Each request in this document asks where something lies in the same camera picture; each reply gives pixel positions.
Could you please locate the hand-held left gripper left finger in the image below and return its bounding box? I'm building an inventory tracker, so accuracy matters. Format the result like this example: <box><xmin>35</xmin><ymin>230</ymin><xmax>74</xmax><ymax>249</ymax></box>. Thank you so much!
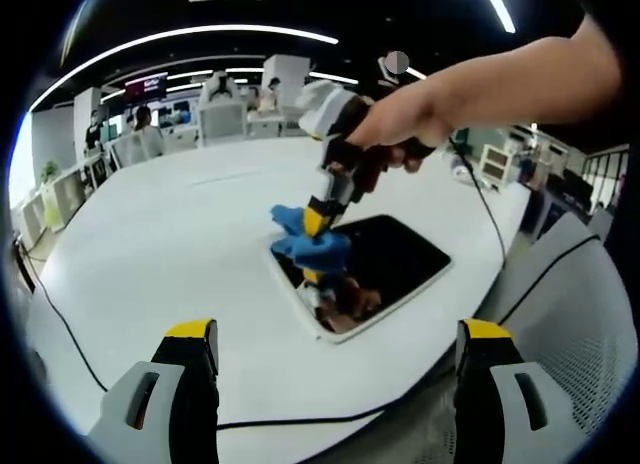
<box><xmin>87</xmin><ymin>317</ymin><xmax>221</xmax><ymax>464</ymax></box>

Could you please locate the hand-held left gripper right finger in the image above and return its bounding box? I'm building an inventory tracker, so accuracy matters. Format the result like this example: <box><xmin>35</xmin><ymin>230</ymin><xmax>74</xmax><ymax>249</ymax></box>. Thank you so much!
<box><xmin>453</xmin><ymin>317</ymin><xmax>586</xmax><ymax>464</ymax></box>

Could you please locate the blue cleaning cloth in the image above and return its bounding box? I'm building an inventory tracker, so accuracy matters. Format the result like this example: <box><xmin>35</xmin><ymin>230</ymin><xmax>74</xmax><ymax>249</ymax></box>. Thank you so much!
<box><xmin>269</xmin><ymin>202</ymin><xmax>352</xmax><ymax>276</ymax></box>

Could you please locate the person's right hand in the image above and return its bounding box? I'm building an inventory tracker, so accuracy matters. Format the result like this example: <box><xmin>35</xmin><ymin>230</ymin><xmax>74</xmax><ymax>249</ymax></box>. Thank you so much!
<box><xmin>349</xmin><ymin>78</ymin><xmax>454</xmax><ymax>174</ymax></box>

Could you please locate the white mesh office chair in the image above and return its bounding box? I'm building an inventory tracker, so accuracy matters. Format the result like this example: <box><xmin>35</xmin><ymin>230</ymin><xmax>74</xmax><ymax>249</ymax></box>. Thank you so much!
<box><xmin>474</xmin><ymin>211</ymin><xmax>627</xmax><ymax>448</ymax></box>

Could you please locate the long curved ceiling light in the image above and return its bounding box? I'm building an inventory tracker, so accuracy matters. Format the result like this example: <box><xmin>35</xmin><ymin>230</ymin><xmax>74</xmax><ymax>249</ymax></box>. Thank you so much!
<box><xmin>29</xmin><ymin>24</ymin><xmax>341</xmax><ymax>111</ymax></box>

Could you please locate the white cabinet with framed panels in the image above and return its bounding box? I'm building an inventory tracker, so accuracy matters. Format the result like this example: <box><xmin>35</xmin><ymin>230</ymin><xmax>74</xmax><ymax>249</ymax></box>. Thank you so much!
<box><xmin>479</xmin><ymin>143</ymin><xmax>512</xmax><ymax>184</ymax></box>

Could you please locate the dark display screen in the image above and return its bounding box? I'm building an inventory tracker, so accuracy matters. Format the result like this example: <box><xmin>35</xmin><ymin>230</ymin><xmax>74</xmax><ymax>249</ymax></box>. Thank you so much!
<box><xmin>124</xmin><ymin>73</ymin><xmax>168</xmax><ymax>102</ymax></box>

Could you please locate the straight ceiling light strip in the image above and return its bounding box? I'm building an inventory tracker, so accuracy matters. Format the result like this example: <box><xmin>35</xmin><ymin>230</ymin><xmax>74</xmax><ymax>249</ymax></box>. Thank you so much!
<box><xmin>478</xmin><ymin>0</ymin><xmax>517</xmax><ymax>35</ymax></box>

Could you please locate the yellow-green bag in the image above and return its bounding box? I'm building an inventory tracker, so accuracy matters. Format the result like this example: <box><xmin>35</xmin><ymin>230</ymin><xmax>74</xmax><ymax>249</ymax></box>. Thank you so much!
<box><xmin>43</xmin><ymin>190</ymin><xmax>65</xmax><ymax>231</ymax></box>

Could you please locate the white low shelf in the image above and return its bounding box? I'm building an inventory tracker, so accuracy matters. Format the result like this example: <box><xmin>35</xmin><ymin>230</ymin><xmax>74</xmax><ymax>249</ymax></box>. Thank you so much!
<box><xmin>19</xmin><ymin>166</ymin><xmax>87</xmax><ymax>246</ymax></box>

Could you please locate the black stair railing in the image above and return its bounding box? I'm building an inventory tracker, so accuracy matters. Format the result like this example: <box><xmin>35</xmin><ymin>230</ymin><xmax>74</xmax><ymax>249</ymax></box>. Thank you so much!
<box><xmin>583</xmin><ymin>145</ymin><xmax>630</xmax><ymax>206</ymax></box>

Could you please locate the black cable on table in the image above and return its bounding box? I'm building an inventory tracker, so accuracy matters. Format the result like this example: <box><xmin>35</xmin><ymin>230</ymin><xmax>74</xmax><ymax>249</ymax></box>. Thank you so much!
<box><xmin>12</xmin><ymin>233</ymin><xmax>407</xmax><ymax>431</ymax></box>

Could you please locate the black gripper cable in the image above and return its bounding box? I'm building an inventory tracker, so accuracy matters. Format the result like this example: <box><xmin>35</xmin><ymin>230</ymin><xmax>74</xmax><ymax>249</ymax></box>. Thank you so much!
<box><xmin>448</xmin><ymin>136</ymin><xmax>507</xmax><ymax>266</ymax></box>

